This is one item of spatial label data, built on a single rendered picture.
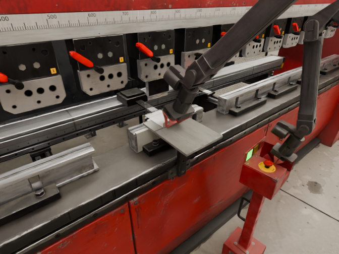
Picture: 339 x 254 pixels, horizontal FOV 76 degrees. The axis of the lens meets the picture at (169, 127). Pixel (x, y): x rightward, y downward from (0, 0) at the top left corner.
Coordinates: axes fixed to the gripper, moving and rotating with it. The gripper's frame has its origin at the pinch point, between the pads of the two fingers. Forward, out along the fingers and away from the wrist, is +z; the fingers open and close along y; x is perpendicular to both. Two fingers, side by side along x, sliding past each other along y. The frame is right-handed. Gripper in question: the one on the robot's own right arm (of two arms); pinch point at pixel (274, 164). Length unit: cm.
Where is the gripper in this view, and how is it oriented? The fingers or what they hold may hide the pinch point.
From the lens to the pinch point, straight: 118.5
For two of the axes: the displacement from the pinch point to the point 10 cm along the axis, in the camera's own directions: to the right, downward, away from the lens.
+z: -1.8, 7.2, 6.7
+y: -6.7, -5.9, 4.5
